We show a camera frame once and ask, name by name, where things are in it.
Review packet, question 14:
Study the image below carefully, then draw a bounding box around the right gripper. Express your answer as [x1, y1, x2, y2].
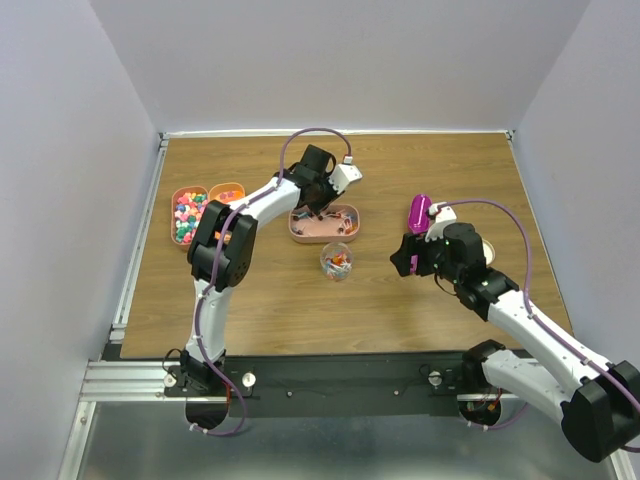
[389, 229, 462, 283]

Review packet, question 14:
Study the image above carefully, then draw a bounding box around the pink tray of lollipops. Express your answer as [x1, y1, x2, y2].
[288, 203, 360, 244]

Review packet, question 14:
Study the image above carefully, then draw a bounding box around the magenta plastic scoop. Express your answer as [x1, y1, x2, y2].
[407, 193, 434, 274]

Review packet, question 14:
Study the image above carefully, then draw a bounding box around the white round lid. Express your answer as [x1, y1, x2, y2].
[482, 239, 496, 265]

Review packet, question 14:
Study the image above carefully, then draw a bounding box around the clear plastic cup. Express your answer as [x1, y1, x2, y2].
[320, 242, 353, 281]

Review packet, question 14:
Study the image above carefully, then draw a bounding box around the orange tray of star candies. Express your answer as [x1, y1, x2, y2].
[208, 182, 246, 204]

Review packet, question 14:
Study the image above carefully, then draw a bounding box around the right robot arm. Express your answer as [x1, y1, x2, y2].
[390, 222, 639, 462]

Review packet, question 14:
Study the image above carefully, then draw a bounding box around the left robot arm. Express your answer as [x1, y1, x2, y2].
[180, 145, 362, 395]

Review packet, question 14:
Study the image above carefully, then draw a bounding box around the pink tray of wrapped candies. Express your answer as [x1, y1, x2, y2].
[170, 186, 209, 249]

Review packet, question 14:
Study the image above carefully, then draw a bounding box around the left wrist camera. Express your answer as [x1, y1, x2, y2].
[328, 155, 363, 195]

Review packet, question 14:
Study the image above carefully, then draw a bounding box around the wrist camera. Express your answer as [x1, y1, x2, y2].
[328, 155, 363, 195]
[425, 202, 457, 242]

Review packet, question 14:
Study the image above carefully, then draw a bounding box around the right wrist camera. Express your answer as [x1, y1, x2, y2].
[425, 202, 457, 242]

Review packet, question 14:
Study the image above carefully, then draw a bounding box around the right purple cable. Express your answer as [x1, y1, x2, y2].
[434, 198, 640, 431]

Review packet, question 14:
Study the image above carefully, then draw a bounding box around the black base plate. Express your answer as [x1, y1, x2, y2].
[167, 352, 531, 419]

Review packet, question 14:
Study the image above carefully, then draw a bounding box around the aluminium frame rail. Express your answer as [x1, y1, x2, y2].
[59, 352, 635, 479]

